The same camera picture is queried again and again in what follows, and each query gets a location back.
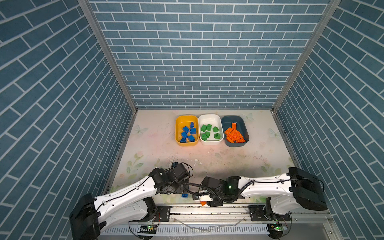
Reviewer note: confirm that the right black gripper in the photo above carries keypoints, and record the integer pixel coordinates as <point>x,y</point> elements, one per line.
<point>213,204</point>

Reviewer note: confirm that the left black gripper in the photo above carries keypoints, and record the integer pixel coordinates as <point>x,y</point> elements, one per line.
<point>181,190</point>

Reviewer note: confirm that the orange lego horizontal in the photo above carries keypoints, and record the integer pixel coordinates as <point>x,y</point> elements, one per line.
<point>242,140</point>

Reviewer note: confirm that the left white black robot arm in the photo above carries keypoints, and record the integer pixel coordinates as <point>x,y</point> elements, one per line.
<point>93,215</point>

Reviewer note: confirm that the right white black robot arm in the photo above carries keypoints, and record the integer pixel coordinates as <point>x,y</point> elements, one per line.
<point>284,193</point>

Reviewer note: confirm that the white vent grille strip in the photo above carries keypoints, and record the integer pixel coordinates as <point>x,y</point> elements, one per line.
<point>180,230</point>

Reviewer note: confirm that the yellow plastic container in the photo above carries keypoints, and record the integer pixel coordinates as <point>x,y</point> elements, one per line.
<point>183,121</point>

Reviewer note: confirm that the left circuit board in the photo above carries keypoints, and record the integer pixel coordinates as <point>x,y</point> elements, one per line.
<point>152,230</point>

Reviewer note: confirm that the circuit board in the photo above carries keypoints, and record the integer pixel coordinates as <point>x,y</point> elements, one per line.
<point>152,230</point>
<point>276,231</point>

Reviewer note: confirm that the white plastic container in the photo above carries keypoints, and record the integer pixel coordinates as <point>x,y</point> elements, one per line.
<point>215,121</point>

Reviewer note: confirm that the dark teal plastic container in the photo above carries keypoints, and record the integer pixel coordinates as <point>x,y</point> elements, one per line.
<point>241,127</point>

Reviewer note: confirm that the right circuit board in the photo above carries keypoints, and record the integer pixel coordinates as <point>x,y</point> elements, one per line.
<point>276,231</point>

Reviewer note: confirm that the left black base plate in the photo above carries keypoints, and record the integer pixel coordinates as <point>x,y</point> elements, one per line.
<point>162,214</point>

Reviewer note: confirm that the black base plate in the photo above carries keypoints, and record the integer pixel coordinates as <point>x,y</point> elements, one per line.
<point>256,213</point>
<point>162,214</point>

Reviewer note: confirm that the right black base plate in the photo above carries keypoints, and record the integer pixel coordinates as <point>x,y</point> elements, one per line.
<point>256,213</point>

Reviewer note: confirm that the aluminium front rail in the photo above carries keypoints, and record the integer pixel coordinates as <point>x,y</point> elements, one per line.
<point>227,214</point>

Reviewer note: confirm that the left aluminium corner post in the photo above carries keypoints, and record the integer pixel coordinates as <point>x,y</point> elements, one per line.
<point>95,26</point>

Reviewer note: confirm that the aluminium corner post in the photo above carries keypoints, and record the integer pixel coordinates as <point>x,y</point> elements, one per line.
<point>318,30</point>
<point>95,26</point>

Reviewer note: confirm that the right aluminium corner post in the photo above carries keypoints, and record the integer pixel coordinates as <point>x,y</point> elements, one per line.
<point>318,30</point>

